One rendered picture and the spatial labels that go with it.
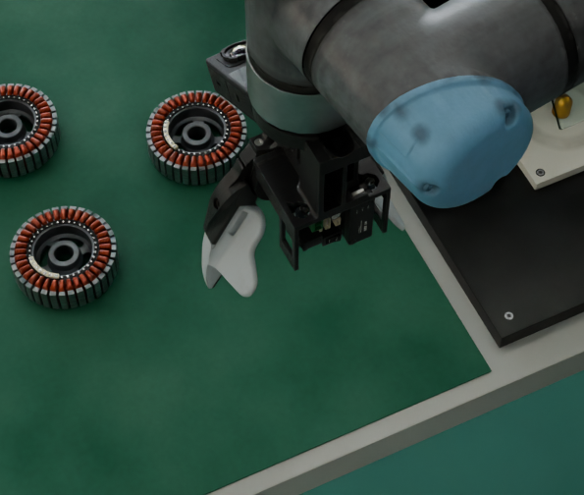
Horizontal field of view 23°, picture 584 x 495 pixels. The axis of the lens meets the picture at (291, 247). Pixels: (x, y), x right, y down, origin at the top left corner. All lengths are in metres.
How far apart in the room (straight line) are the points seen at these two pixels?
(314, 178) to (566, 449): 1.45
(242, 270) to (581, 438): 1.37
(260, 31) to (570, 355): 0.77
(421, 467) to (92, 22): 0.90
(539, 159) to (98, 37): 0.54
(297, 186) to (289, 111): 0.09
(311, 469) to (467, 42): 0.75
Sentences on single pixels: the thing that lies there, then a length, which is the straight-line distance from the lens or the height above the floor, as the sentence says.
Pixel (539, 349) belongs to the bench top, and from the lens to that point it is 1.50.
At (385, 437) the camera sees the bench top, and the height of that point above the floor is 0.75.
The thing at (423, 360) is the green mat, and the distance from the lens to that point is 1.48.
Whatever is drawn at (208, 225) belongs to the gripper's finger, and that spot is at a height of 1.22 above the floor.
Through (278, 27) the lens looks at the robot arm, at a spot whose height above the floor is 1.46.
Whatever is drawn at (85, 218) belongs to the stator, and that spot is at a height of 0.79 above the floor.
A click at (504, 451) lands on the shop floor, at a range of 2.28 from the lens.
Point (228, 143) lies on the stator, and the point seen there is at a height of 0.79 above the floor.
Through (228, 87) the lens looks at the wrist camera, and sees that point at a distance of 0.98.
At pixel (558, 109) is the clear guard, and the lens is 1.33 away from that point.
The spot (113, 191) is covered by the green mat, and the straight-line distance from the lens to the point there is 1.60.
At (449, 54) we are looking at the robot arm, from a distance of 0.74.
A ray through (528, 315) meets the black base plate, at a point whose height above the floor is 0.77.
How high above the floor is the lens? 2.05
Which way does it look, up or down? 57 degrees down
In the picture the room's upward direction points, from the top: straight up
